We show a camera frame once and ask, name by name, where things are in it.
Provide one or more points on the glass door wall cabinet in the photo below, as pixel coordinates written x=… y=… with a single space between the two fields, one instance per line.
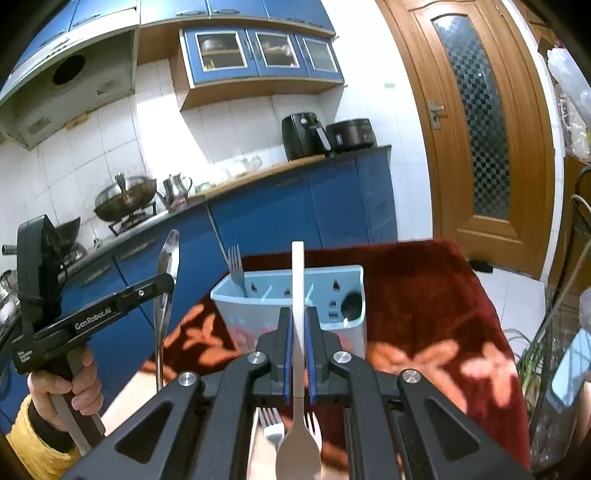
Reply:
x=221 y=69

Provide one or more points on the red floral blanket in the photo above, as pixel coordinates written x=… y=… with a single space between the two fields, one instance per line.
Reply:
x=438 y=300

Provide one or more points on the hanging clear plastic bags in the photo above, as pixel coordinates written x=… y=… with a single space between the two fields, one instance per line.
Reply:
x=572 y=92

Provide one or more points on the dark rice cooker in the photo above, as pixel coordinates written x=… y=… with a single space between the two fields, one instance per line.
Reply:
x=351 y=134

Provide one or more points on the black metal rack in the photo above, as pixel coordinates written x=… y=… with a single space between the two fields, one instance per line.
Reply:
x=554 y=369

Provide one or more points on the blue lower cabinets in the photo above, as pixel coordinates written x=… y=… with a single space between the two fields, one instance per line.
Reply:
x=277 y=207

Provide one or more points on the grey range hood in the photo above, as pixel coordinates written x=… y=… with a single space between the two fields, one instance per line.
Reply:
x=69 y=92

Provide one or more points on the metal wok with lid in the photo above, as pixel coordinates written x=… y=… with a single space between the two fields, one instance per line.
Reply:
x=124 y=194

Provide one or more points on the person's left forearm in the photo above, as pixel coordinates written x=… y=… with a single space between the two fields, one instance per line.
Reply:
x=32 y=452

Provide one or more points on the white plastic spoon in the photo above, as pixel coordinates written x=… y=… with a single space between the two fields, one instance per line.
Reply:
x=298 y=277

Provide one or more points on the person's left hand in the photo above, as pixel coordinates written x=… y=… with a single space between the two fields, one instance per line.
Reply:
x=46 y=383

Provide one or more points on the blue upper cabinets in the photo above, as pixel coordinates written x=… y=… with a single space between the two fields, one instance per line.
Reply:
x=231 y=7

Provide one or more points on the blue cabinets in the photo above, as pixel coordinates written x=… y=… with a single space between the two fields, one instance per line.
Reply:
x=231 y=7
x=277 y=207

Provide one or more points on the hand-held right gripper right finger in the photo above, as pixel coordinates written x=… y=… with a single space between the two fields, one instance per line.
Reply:
x=310 y=360

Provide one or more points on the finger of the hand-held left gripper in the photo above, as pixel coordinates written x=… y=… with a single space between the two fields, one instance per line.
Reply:
x=143 y=293

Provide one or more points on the gas stove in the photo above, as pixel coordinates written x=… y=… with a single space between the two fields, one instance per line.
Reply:
x=134 y=221

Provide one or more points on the blue framed mirror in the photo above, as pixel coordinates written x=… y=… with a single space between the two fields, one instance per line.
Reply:
x=572 y=369

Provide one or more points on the metal kettle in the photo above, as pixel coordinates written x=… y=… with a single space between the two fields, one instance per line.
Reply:
x=175 y=189

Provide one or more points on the metal fork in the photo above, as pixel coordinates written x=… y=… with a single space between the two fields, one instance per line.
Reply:
x=236 y=267

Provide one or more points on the black air fryer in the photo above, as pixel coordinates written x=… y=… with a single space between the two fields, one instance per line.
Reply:
x=300 y=138

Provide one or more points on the wooden door with glass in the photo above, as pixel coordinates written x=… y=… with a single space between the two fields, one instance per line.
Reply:
x=443 y=184

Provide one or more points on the light blue utensil box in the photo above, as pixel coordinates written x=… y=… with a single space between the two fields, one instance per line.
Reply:
x=332 y=286

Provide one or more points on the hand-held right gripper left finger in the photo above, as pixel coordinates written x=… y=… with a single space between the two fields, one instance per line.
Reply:
x=289 y=360

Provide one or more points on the dark wok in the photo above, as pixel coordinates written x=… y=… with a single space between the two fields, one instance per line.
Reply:
x=69 y=228

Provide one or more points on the green plant leaves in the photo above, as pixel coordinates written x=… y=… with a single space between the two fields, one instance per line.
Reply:
x=526 y=360

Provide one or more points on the metal spoon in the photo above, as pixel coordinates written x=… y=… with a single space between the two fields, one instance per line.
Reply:
x=168 y=258

